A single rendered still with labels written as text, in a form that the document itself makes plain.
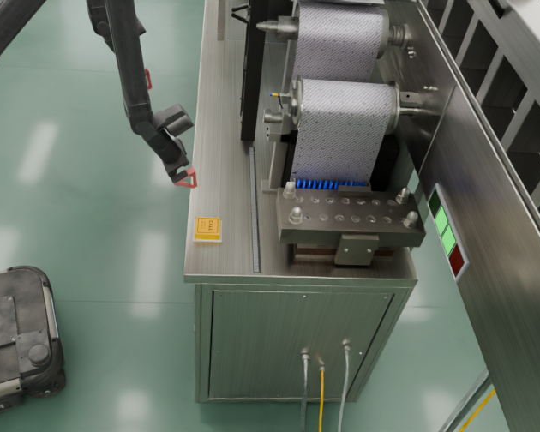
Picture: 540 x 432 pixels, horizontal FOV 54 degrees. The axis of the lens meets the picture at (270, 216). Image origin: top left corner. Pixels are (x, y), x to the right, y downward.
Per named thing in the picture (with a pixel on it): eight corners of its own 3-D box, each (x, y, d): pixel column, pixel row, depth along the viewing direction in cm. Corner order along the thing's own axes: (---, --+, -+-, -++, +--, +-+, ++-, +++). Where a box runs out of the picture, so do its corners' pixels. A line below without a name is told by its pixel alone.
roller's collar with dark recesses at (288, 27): (275, 32, 157) (278, 11, 152) (295, 33, 157) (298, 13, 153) (276, 43, 152) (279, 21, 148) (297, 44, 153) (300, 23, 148)
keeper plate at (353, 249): (333, 259, 150) (341, 233, 142) (368, 260, 151) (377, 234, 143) (335, 266, 148) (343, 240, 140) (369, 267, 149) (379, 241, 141)
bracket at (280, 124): (260, 182, 170) (269, 102, 148) (279, 183, 171) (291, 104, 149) (260, 193, 167) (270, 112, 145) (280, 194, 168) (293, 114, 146)
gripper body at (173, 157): (180, 141, 145) (166, 124, 139) (191, 165, 139) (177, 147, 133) (160, 153, 145) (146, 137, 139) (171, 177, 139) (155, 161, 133)
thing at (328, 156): (290, 180, 154) (298, 129, 141) (368, 183, 157) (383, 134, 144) (290, 181, 154) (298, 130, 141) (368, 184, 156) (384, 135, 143)
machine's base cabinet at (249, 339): (210, 70, 380) (213, -56, 318) (298, 76, 387) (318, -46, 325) (193, 414, 207) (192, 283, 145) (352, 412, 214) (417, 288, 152)
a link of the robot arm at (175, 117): (125, 106, 130) (133, 127, 125) (164, 81, 129) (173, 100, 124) (151, 135, 139) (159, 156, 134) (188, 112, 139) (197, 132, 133)
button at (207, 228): (195, 221, 155) (195, 216, 154) (219, 222, 156) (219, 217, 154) (195, 239, 151) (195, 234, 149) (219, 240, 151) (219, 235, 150)
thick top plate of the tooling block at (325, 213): (275, 201, 155) (278, 187, 150) (406, 207, 159) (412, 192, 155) (279, 243, 144) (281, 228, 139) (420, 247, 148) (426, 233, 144)
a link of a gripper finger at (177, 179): (200, 169, 148) (183, 149, 141) (207, 185, 144) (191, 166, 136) (179, 182, 149) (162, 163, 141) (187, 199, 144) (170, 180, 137)
